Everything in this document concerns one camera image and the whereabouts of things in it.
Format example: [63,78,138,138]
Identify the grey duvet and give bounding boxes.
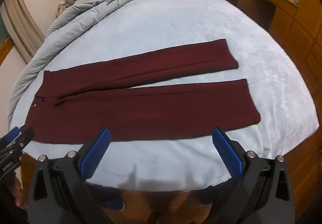
[7,0,174,126]

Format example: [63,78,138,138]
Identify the wooden framed window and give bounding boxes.
[0,13,15,67]

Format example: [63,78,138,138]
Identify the maroon pants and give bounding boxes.
[25,39,261,144]

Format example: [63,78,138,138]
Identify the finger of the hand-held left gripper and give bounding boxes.
[0,127,20,148]
[11,127,35,150]

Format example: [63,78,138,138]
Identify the beige curtain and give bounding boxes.
[4,0,46,65]

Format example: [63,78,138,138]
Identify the patterned cloth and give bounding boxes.
[55,0,68,17]

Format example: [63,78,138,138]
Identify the bed with light blue sheet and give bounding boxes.
[7,0,321,192]

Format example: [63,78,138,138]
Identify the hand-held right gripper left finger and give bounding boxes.
[28,128,111,224]

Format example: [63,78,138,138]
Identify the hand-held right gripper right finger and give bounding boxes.
[213,128,295,224]

